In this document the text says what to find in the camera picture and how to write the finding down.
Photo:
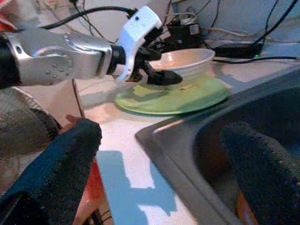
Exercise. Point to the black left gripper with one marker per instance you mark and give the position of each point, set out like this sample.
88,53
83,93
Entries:
146,54

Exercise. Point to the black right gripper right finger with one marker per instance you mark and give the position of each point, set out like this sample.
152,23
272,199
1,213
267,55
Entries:
269,187

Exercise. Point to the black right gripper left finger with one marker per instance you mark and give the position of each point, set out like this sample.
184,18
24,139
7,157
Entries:
51,178

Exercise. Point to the person hand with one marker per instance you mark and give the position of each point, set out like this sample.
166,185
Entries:
70,120

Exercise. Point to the light green plate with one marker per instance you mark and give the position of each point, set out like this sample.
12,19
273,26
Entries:
175,103

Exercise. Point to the white ribbed bowl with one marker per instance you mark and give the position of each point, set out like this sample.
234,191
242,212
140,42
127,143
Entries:
187,61

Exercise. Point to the orange plastic square bowl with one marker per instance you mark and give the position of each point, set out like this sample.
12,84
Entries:
245,208

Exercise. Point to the black power adapter block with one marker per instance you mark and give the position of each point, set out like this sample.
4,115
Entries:
182,35

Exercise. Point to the stainless steel sink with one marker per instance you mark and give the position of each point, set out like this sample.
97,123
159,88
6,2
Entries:
178,150

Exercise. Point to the slim black adapter box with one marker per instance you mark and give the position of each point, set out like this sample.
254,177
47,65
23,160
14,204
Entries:
236,50

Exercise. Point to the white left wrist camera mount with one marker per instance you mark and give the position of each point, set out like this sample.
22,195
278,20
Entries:
140,25

